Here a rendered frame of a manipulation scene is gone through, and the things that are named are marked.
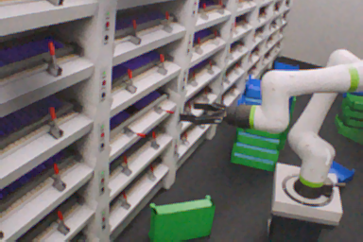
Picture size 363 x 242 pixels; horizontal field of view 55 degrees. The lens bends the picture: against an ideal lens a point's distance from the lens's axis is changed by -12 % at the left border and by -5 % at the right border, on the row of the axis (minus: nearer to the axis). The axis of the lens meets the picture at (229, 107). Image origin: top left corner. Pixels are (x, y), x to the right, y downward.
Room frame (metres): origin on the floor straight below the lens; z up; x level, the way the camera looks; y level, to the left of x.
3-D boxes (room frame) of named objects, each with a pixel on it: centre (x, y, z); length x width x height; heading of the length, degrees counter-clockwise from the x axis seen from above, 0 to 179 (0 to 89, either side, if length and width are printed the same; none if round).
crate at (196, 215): (1.35, 0.13, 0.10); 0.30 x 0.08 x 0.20; 121
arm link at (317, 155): (1.45, -0.43, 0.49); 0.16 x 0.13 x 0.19; 25
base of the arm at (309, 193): (1.45, -0.49, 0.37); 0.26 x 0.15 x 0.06; 97
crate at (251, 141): (2.21, -0.23, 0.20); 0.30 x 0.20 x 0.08; 84
